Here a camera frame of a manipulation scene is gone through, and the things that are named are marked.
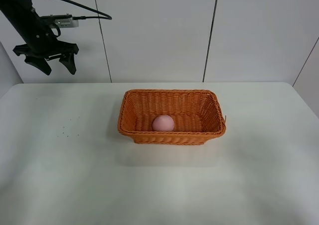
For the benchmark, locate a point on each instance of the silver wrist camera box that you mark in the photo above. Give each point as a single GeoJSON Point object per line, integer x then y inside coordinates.
{"type": "Point", "coordinates": [61, 21]}

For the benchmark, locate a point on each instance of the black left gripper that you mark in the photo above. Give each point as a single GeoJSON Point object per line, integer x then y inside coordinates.
{"type": "Point", "coordinates": [40, 45]}

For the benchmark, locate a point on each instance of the pink peach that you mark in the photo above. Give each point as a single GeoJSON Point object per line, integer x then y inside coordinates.
{"type": "Point", "coordinates": [163, 123]}

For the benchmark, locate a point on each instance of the orange wicker basket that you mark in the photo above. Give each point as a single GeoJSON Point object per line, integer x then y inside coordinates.
{"type": "Point", "coordinates": [197, 116]}

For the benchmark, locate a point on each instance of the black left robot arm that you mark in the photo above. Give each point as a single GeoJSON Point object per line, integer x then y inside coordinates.
{"type": "Point", "coordinates": [22, 14]}

